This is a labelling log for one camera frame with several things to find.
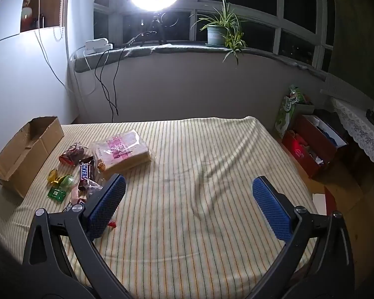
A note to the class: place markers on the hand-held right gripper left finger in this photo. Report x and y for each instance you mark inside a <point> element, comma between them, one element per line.
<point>107,205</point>

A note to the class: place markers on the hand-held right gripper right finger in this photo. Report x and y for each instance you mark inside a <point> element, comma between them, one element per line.
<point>272,207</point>

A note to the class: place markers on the clear dark candy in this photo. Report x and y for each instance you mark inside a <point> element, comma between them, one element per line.
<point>87,187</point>

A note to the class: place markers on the pink snack packet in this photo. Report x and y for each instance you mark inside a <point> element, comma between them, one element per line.
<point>74,194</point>

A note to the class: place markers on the brown cardboard box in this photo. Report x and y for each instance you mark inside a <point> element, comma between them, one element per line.
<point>21,162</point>

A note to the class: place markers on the brown chocolate bar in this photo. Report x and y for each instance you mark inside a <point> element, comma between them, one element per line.
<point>68,207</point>
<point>85,171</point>

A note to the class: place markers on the light green candy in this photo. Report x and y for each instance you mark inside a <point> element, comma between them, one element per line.
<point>68,180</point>

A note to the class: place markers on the dark green square packet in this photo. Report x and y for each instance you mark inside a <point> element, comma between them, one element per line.
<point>56,193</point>

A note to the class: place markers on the bagged sliced bread loaf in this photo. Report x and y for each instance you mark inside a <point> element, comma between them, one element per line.
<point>121,152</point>

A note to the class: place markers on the yellow candy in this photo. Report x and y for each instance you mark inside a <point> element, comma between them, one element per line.
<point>53,175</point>

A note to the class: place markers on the red dates packet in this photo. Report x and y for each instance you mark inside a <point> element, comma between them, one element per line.
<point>70,155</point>

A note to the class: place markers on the small red candy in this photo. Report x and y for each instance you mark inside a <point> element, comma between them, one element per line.
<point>112,224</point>

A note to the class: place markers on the white paper sheet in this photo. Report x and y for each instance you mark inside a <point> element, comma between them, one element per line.
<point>319,204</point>

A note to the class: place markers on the red storage box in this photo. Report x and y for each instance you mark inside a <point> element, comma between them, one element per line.
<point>299,152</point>
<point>311,130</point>

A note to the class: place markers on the striped bed sheet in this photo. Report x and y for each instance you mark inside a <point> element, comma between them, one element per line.
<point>190,177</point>

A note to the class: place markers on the green printed bag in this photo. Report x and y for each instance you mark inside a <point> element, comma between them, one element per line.
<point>283,115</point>

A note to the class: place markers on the white wardrobe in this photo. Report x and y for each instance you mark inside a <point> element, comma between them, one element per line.
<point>18,84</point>

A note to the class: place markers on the white lace tablecloth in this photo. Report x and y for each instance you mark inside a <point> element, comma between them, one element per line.
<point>361,130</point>

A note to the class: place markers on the white power strip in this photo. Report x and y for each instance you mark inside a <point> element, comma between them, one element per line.
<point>98,45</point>

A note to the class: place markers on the grey windowsill mat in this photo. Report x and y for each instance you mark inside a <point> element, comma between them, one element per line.
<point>187,48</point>

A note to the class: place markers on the red white figurine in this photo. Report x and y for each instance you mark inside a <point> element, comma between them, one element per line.
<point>26,9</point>

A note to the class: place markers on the potted spider plant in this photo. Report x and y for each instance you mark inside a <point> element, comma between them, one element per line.
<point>216,34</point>

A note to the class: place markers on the black tripod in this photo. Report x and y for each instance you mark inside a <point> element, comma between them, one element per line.
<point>158,28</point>

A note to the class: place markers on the white window frame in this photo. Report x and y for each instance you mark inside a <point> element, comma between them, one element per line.
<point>319,12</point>

